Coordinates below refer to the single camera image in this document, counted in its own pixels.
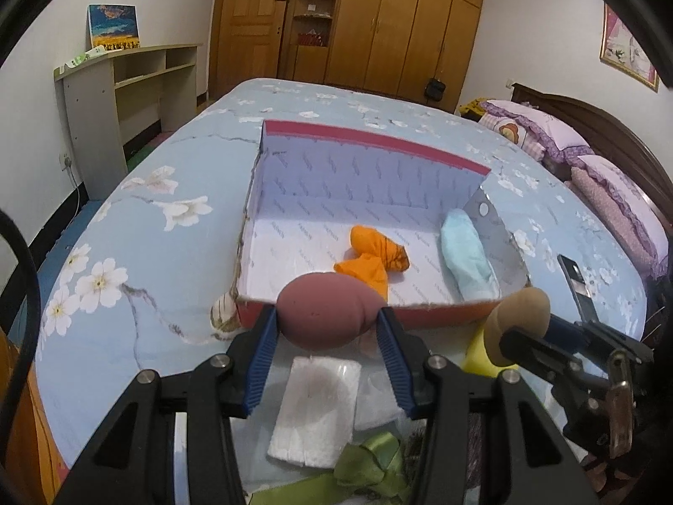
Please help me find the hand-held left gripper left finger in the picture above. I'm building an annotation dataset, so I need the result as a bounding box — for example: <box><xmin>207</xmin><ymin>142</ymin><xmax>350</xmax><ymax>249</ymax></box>
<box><xmin>53</xmin><ymin>305</ymin><xmax>279</xmax><ymax>505</ymax></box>

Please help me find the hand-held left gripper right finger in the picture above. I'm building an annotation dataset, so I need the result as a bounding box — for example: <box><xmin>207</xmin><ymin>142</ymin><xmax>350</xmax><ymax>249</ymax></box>
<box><xmin>376</xmin><ymin>306</ymin><xmax>603</xmax><ymax>505</ymax></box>

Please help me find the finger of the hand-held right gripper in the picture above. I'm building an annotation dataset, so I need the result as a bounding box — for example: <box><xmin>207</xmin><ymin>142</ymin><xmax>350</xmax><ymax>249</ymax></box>
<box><xmin>547</xmin><ymin>313</ymin><xmax>600</xmax><ymax>348</ymax></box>
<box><xmin>498</xmin><ymin>329</ymin><xmax>613</xmax><ymax>390</ymax></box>

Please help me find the tan makeup sponge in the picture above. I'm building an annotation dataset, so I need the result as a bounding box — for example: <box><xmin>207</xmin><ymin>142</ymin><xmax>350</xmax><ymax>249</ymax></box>
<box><xmin>482</xmin><ymin>287</ymin><xmax>551</xmax><ymax>366</ymax></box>

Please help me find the yellow sponge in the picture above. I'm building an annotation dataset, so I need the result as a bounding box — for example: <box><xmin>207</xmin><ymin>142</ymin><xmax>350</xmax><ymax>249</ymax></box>
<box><xmin>463</xmin><ymin>326</ymin><xmax>506</xmax><ymax>377</ymax></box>

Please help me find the white towel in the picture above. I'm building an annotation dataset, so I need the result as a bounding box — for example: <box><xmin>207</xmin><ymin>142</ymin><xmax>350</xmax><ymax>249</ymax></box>
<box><xmin>267</xmin><ymin>356</ymin><xmax>363</xmax><ymax>469</ymax></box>

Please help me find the orange cloth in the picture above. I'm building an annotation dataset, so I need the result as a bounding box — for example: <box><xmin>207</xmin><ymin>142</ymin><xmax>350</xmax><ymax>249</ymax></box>
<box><xmin>334</xmin><ymin>225</ymin><xmax>411</xmax><ymax>303</ymax></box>

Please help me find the brown knit hat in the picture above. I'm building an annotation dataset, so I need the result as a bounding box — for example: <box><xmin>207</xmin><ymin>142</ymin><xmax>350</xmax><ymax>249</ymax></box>
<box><xmin>402</xmin><ymin>413</ymin><xmax>495</xmax><ymax>490</ymax></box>

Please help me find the red cardboard box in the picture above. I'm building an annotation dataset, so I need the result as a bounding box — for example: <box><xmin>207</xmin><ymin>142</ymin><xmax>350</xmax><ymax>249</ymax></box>
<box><xmin>234</xmin><ymin>118</ymin><xmax>532</xmax><ymax>332</ymax></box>

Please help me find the black phone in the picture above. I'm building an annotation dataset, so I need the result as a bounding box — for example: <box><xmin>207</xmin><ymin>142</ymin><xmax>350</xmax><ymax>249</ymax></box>
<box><xmin>556</xmin><ymin>254</ymin><xmax>600</xmax><ymax>324</ymax></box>

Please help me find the thin white cloth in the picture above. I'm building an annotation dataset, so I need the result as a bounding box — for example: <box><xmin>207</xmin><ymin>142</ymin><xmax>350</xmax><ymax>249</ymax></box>
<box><xmin>355</xmin><ymin>372</ymin><xmax>405</xmax><ymax>432</ymax></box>

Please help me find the cream round ball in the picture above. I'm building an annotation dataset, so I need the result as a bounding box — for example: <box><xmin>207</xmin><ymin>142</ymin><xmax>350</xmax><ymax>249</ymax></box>
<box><xmin>210</xmin><ymin>292</ymin><xmax>243</xmax><ymax>340</ymax></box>

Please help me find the green ribbon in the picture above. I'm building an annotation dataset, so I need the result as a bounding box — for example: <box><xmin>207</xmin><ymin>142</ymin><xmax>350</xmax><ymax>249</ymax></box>
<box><xmin>294</xmin><ymin>431</ymin><xmax>421</xmax><ymax>500</ymax></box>

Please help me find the light blue towel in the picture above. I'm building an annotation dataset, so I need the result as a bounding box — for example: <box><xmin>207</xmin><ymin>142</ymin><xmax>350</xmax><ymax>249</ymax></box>
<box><xmin>440</xmin><ymin>209</ymin><xmax>500</xmax><ymax>303</ymax></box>

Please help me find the blue floral bedsheet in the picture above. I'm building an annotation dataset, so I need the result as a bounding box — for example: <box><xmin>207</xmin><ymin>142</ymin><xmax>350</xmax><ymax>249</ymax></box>
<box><xmin>34</xmin><ymin>78</ymin><xmax>650</xmax><ymax>505</ymax></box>

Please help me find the purple ruffled pillow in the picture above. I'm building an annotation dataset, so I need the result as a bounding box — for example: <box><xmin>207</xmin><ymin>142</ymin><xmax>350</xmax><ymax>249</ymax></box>
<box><xmin>570</xmin><ymin>155</ymin><xmax>670</xmax><ymax>279</ymax></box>

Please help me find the purple cartoon print pillow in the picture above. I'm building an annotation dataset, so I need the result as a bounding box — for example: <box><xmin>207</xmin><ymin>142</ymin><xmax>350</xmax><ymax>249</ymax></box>
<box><xmin>481</xmin><ymin>99</ymin><xmax>595</xmax><ymax>165</ymax></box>

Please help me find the dark wooden headboard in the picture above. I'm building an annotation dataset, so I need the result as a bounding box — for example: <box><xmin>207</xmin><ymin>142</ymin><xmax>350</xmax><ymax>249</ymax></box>
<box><xmin>512</xmin><ymin>82</ymin><xmax>673</xmax><ymax>211</ymax></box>

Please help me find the grey shelf desk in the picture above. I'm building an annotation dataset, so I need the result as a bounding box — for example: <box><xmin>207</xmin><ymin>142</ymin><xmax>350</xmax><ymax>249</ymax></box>
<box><xmin>53</xmin><ymin>43</ymin><xmax>203</xmax><ymax>201</ymax></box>

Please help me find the wooden door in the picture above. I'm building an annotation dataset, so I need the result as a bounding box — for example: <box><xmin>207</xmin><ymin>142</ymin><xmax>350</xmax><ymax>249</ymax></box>
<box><xmin>207</xmin><ymin>0</ymin><xmax>295</xmax><ymax>103</ymax></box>

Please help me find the wooden wardrobe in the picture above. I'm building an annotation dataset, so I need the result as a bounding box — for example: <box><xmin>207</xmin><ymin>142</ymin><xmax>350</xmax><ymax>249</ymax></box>
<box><xmin>278</xmin><ymin>0</ymin><xmax>487</xmax><ymax>114</ymax></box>

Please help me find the green and white box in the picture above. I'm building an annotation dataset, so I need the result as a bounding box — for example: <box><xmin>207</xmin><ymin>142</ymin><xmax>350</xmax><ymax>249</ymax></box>
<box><xmin>71</xmin><ymin>47</ymin><xmax>107</xmax><ymax>67</ymax></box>

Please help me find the blue and yellow painting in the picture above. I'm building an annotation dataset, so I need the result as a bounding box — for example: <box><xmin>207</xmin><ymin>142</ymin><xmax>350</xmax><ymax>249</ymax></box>
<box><xmin>87</xmin><ymin>4</ymin><xmax>144</xmax><ymax>52</ymax></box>

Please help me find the thick black cable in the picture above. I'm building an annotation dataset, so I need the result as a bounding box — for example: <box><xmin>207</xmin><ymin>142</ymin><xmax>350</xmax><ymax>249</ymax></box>
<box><xmin>0</xmin><ymin>210</ymin><xmax>43</xmax><ymax>385</ymax></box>

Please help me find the thin outlet cable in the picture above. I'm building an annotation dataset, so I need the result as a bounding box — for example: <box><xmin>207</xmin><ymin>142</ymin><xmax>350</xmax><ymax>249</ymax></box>
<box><xmin>67</xmin><ymin>165</ymin><xmax>85</xmax><ymax>211</ymax></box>

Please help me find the framed wall picture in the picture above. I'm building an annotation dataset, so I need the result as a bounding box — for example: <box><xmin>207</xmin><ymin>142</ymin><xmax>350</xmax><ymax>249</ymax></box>
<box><xmin>599</xmin><ymin>4</ymin><xmax>660</xmax><ymax>93</ymax></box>

